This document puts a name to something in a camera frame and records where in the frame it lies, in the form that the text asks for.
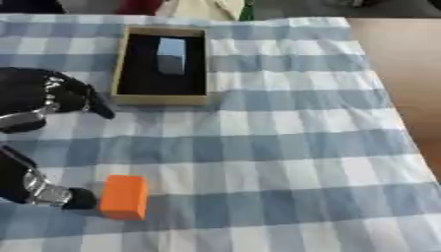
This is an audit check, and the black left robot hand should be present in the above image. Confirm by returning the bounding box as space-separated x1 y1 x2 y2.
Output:
0 66 117 211

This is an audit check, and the orange rectangular block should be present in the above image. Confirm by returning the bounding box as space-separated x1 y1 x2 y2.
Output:
96 174 151 221

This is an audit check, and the red object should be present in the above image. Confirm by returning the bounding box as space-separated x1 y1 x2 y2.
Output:
115 0 165 16

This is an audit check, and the tan cardboard box black inside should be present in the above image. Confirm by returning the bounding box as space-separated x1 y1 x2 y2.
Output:
108 26 213 107

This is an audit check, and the cream white object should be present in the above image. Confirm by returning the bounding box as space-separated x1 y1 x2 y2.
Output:
153 0 247 22

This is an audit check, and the green object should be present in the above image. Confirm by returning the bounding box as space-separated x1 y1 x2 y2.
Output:
237 0 259 22

